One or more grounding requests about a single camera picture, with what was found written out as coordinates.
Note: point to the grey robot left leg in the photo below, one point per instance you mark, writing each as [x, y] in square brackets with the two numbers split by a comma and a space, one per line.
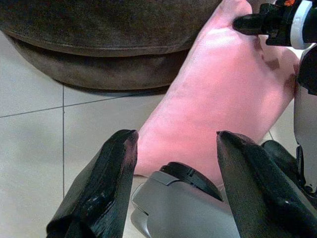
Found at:
[178, 208]

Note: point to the grey robot right leg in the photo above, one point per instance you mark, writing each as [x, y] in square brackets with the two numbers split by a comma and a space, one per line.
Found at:
[305, 119]

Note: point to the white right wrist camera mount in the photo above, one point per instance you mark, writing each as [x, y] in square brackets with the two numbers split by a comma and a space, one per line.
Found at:
[299, 24]

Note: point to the brown fabric sofa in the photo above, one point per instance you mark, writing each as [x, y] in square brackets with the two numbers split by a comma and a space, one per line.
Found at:
[104, 37]

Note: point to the grey robot leg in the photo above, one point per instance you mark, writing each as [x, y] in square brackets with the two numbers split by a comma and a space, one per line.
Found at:
[305, 119]
[178, 208]

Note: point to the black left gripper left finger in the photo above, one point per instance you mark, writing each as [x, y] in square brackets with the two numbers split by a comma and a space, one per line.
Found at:
[106, 188]

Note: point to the pink pillow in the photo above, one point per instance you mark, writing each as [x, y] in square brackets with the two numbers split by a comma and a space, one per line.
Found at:
[223, 99]

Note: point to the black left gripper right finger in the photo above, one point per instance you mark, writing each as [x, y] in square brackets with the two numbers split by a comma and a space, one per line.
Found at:
[252, 188]

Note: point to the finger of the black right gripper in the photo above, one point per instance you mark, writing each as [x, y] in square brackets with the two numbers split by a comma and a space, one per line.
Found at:
[247, 24]

